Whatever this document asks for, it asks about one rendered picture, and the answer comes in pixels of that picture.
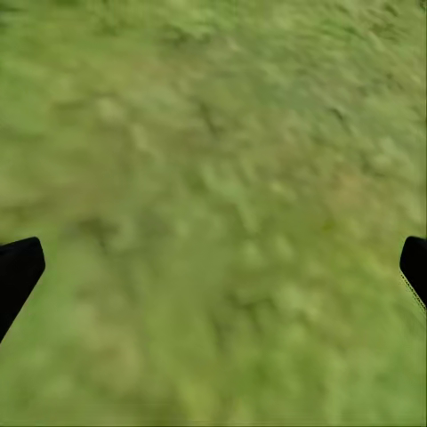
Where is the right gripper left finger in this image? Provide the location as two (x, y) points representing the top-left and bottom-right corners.
(0, 237), (45, 342)

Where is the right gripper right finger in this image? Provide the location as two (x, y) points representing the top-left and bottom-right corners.
(399, 237), (427, 306)

